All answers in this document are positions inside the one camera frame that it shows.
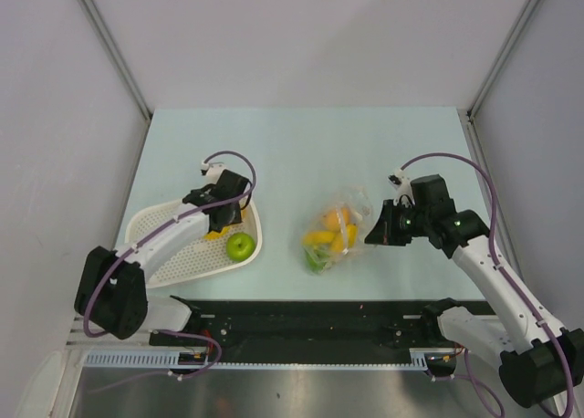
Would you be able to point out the orange fake fruit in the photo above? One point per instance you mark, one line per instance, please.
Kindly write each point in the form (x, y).
(335, 219)

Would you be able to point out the yellow fake banana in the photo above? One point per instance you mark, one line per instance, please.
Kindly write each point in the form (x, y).
(318, 238)

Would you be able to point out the small yellow fake lemon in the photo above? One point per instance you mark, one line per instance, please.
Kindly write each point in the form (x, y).
(345, 240)

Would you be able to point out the right aluminium frame post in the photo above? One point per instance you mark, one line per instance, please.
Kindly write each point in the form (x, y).
(514, 35)

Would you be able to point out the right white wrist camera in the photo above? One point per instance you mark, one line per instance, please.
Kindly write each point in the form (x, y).
(402, 184)

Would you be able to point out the green fake lime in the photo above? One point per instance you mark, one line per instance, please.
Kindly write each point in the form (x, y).
(318, 260)

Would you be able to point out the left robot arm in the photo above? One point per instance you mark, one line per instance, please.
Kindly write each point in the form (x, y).
(112, 296)

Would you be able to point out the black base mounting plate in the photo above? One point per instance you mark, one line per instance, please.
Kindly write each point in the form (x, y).
(319, 328)

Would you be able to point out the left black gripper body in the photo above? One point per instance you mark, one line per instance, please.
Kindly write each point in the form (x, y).
(234, 217)

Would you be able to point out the aluminium frame post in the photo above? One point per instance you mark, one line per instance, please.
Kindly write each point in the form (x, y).
(112, 50)
(514, 35)

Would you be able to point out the green fake apple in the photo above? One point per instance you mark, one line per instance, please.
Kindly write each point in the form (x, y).
(240, 246)

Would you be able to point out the white perforated plastic basket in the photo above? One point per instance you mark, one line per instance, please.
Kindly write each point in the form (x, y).
(202, 258)

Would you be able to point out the white slotted cable duct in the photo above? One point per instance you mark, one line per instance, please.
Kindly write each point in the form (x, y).
(184, 360)

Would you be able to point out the yellow fake bell pepper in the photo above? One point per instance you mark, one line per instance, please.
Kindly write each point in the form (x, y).
(213, 235)

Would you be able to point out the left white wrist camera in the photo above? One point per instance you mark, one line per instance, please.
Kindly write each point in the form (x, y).
(211, 171)

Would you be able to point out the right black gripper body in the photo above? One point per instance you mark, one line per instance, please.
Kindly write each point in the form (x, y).
(404, 223)

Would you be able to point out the clear zip top bag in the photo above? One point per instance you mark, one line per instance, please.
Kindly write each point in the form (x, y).
(357, 200)

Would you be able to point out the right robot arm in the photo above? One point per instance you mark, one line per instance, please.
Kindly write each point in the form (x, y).
(535, 355)

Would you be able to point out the left aluminium frame post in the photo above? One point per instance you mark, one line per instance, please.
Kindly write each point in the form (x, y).
(112, 50)

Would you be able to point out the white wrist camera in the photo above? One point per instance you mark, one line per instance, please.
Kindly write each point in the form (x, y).
(402, 184)
(211, 171)

